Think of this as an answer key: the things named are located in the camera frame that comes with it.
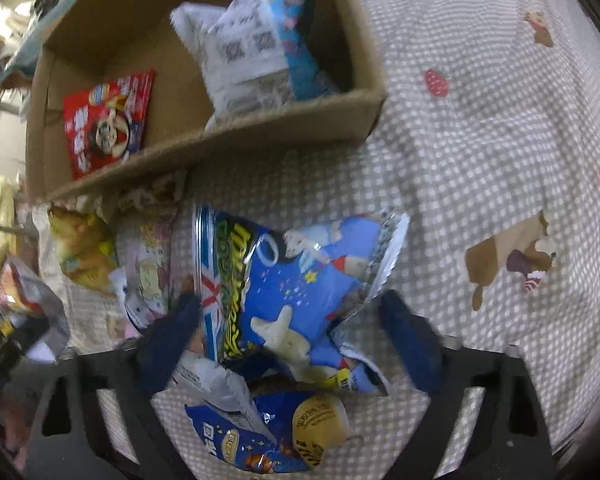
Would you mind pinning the pink cartoon dog packet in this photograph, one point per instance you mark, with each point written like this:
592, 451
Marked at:
145, 260

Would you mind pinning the white and light-blue snack packet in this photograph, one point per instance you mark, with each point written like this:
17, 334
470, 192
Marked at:
250, 50

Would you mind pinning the red cartoon snack packet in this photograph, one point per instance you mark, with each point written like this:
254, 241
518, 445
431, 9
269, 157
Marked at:
105, 125

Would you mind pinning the checkered printed bedsheet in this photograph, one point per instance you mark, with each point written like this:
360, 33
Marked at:
480, 160

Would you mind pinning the dark blue cookie packet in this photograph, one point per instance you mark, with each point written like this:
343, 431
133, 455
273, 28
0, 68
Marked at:
230, 440

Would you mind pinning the yellow chips bag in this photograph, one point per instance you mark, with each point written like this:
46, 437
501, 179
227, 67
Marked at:
85, 250

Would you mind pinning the orange and silver snack packet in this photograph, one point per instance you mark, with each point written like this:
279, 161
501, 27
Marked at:
40, 310

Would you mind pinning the teal cushion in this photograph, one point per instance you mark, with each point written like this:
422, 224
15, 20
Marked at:
25, 55

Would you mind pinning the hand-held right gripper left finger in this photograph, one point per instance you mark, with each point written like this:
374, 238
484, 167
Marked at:
172, 335

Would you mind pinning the brown cardboard box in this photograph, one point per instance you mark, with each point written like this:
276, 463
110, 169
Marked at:
290, 120

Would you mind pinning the blue starry snack packet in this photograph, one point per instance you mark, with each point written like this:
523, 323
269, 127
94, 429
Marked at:
290, 280

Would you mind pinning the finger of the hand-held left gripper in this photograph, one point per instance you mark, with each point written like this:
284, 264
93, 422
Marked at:
10, 355

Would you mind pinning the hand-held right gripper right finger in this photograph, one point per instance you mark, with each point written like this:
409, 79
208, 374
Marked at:
410, 340

